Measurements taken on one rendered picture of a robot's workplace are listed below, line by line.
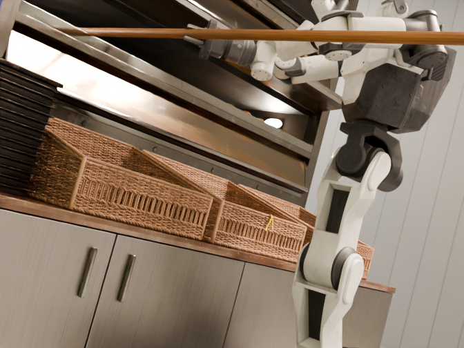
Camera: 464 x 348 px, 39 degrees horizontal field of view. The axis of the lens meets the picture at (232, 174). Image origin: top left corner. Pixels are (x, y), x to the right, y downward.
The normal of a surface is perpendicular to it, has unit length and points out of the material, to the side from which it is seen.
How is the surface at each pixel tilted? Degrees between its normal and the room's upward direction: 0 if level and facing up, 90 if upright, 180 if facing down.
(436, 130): 90
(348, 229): 90
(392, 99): 101
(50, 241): 90
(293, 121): 90
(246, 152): 70
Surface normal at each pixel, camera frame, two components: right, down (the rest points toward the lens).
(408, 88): 0.19, 0.17
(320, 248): -0.58, -0.37
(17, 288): 0.74, 0.15
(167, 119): 0.79, -0.19
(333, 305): -0.65, -0.11
